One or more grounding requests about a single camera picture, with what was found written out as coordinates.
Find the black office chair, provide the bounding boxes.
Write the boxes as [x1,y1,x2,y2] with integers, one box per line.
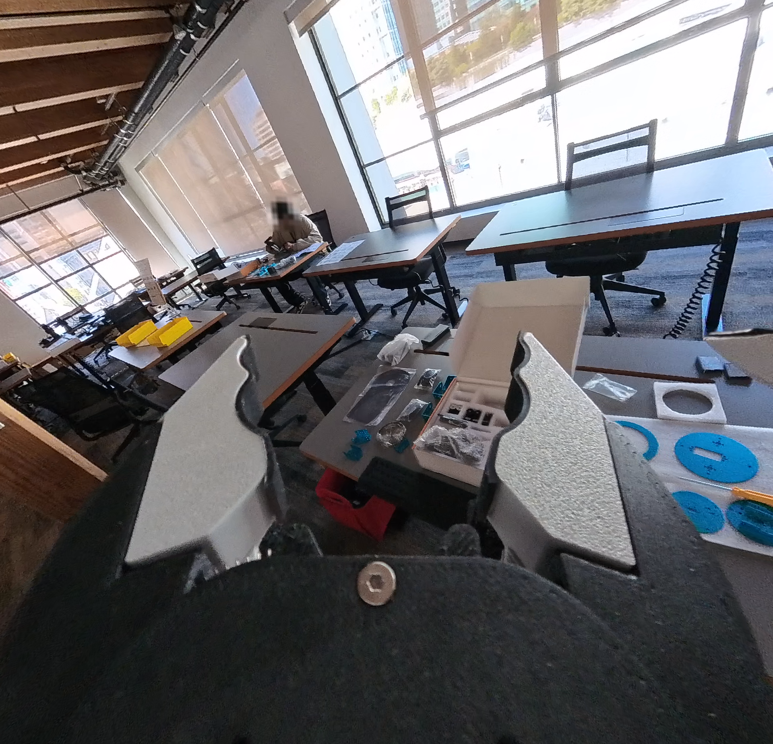
[190,248,244,311]
[545,250,667,337]
[376,256,467,329]

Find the wooden desk with blue parts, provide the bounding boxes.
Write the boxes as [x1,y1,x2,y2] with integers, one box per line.
[226,243,330,316]

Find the white open kit box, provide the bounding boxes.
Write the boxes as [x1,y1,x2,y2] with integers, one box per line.
[413,276,591,494]

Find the black coiled cable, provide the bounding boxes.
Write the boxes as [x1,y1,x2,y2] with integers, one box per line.
[664,243,725,340]

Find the white foam sheet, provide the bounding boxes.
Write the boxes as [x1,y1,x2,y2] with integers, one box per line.
[607,415,773,558]

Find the desk with yellow bins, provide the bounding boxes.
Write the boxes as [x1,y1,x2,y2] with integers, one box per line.
[109,309,227,372]

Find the clear empty plastic bag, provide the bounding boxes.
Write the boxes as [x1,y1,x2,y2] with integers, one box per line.
[583,374,638,402]

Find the yellow plastic bin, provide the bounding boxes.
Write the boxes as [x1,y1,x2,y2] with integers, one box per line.
[116,320,159,347]
[147,316,192,347]

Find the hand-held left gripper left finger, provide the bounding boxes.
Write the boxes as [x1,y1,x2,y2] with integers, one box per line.
[124,335,289,576]

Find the blue half ring plate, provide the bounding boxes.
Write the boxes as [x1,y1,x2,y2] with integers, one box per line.
[616,421,659,461]

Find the small grid window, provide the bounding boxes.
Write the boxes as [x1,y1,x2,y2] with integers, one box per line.
[0,197,143,328]

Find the black desk with paper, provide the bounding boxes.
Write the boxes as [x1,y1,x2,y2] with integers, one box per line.
[302,214,463,334]

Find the crumpled white plastic bag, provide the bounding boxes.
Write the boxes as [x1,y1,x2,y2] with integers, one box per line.
[377,333,422,366]

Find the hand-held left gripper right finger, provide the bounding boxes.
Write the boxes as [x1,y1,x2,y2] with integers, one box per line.
[482,332,639,572]

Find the white standing sign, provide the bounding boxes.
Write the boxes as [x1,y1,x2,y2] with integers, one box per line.
[134,258,167,308]

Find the white foam square with hole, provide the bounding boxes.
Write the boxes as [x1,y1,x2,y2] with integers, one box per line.
[653,382,727,425]

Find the plain blue round plate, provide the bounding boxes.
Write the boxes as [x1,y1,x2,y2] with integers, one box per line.
[672,490,725,535]

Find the blue disc with small holes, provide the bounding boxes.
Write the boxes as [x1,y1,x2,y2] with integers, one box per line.
[725,499,773,547]

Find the bag with black plate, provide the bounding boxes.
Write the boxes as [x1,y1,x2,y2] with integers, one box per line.
[344,366,418,426]

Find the grey topped desk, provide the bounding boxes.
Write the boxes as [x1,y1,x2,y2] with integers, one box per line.
[158,312,356,446]

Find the window with roller shade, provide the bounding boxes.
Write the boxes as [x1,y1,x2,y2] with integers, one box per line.
[136,70,312,260]

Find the black slat back chair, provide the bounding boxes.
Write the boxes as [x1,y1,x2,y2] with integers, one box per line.
[384,185,432,228]
[564,119,658,190]

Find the wooden panel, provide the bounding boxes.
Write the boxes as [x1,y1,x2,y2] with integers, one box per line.
[0,397,110,523]

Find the white paper sheet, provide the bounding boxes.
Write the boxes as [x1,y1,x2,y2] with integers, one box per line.
[317,241,367,268]

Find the blue disc with rectangular hole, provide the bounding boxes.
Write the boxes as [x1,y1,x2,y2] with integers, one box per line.
[674,433,759,485]

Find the large black desk orange edge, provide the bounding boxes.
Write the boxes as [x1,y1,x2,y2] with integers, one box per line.
[465,149,773,337]

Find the bag of black screws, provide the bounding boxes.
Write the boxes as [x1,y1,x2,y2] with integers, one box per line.
[417,425,488,471]

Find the orange handled screwdriver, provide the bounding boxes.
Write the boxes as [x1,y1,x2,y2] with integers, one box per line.
[679,477,773,507]

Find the black ceiling pipes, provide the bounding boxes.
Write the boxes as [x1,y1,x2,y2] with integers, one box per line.
[81,0,273,188]

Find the large grid window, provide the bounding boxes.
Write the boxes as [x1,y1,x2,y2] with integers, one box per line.
[290,0,773,225]

